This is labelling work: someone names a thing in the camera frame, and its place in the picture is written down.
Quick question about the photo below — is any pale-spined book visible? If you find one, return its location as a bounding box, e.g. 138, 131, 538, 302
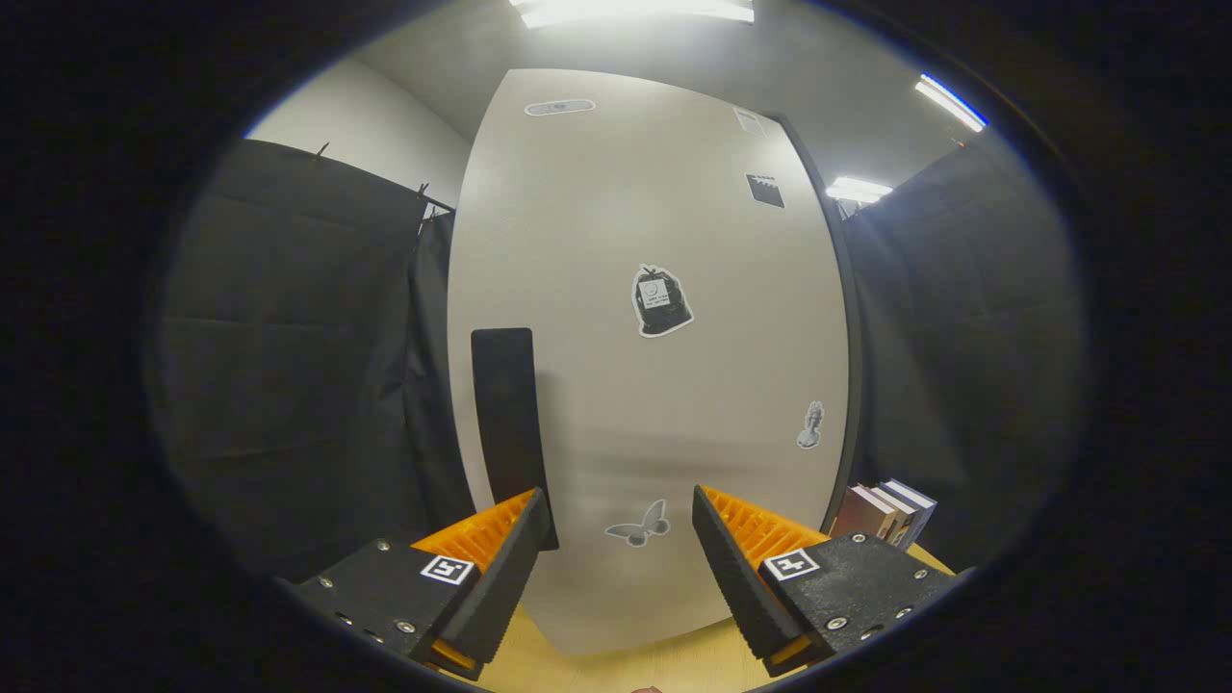
866, 484, 920, 548

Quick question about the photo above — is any black backdrop cloth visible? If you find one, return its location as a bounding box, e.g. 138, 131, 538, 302
144, 135, 1089, 583

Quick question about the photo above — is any black door handle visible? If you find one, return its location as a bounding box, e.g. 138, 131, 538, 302
470, 327, 560, 552

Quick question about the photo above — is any blue and white book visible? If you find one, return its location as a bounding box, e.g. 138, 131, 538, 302
881, 478, 938, 552

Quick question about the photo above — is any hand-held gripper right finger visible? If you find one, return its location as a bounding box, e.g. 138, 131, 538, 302
691, 483, 963, 677

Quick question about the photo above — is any large ceiling light panel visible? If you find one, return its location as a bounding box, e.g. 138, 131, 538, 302
510, 0, 757, 30

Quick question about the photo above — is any light grey cabinet door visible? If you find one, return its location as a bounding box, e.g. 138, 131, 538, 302
446, 67, 853, 657

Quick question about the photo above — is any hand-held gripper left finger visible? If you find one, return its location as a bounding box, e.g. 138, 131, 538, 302
279, 486, 554, 682

